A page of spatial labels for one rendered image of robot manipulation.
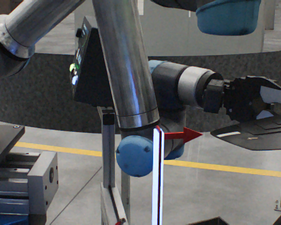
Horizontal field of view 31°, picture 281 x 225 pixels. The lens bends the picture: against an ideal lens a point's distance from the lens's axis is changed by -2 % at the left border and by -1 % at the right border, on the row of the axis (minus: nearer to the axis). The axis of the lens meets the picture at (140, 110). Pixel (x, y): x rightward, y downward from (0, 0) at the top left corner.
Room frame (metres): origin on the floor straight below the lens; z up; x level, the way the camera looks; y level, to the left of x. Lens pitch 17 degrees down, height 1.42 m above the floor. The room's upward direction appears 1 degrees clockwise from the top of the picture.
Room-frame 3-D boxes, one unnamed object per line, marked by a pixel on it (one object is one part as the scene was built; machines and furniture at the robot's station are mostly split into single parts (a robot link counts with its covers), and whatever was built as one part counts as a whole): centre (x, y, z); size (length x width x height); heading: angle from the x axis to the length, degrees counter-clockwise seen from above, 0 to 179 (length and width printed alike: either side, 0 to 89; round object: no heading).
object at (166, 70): (0.99, -0.05, 1.18); 0.11 x 0.08 x 0.09; 47
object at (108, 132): (1.18, 0.08, 0.96); 0.03 x 0.03 x 0.20; 10
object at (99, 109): (1.28, 0.10, 1.04); 0.24 x 0.03 x 0.03; 10
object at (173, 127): (0.97, -0.05, 1.08); 0.11 x 0.08 x 0.11; 159
